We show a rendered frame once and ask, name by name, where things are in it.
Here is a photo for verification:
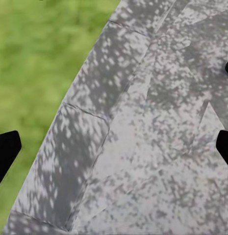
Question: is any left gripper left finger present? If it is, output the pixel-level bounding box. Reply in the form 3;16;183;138
0;130;22;183

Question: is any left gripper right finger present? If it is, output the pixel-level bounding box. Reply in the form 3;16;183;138
216;130;228;164

